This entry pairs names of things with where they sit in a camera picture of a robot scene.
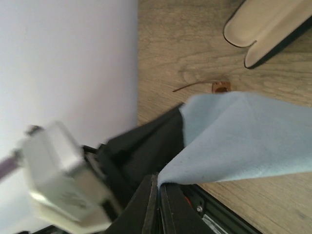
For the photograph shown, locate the brown sunglasses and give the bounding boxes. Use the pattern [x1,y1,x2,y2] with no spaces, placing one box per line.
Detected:
[173,81,232,94]

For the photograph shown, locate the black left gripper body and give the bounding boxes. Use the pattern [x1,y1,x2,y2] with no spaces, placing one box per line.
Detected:
[82,107,184,210]

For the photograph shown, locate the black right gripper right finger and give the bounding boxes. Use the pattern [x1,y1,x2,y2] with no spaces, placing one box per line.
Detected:
[159,184,213,234]

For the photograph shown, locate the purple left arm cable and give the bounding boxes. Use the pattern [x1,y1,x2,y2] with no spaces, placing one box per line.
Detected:
[0,150,22,181]

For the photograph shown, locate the tan glasses case black trim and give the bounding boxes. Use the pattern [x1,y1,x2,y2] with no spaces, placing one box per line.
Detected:
[223,0,312,69]

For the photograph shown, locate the black aluminium frame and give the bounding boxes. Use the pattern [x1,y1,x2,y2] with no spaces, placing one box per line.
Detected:
[181,185,262,234]

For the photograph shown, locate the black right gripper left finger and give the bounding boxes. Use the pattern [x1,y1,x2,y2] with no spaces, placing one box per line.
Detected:
[104,175,158,234]

